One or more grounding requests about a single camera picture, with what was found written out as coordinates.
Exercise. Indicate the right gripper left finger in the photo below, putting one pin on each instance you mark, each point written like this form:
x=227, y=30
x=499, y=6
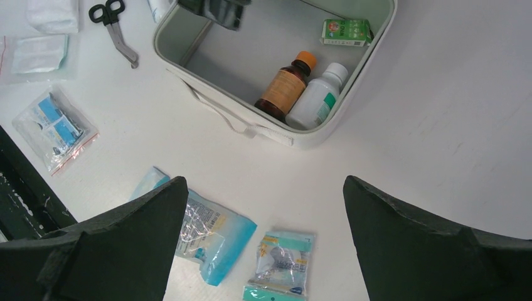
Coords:
x=125, y=253

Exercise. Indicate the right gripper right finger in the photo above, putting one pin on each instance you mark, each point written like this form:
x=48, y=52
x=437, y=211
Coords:
x=408, y=253

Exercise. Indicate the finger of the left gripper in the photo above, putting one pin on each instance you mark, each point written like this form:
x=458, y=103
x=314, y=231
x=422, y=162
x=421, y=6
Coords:
x=226, y=13

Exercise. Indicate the white medicine kit case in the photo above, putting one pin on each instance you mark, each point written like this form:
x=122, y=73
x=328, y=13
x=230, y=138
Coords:
x=228, y=70

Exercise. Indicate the large blue white pouch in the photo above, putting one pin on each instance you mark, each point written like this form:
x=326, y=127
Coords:
x=212, y=236

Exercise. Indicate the brown bottle orange cap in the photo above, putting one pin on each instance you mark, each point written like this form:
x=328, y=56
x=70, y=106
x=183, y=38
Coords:
x=287, y=86

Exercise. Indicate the small green medicine box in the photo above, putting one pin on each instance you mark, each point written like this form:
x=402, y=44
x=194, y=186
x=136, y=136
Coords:
x=347, y=32

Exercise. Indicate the black handled scissors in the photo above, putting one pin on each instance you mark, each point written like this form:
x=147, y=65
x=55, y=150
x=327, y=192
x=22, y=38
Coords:
x=108, y=15

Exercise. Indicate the white plastic bottle green label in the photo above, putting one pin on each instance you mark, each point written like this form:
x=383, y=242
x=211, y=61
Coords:
x=317, y=100

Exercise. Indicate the white blue tube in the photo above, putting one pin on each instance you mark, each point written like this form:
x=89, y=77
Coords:
x=159, y=8

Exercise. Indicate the small teal mask packet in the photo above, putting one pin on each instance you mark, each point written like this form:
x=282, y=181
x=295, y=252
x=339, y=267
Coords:
x=283, y=259

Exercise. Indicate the bag of blue packets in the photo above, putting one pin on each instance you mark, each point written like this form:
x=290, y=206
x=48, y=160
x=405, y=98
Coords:
x=55, y=129

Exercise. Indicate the clear bag white gauze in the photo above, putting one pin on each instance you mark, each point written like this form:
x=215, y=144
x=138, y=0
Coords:
x=53, y=16

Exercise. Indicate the clear bag gauze pad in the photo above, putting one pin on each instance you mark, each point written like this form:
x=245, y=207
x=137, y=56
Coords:
x=45, y=58

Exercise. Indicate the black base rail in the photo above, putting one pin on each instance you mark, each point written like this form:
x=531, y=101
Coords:
x=29, y=207

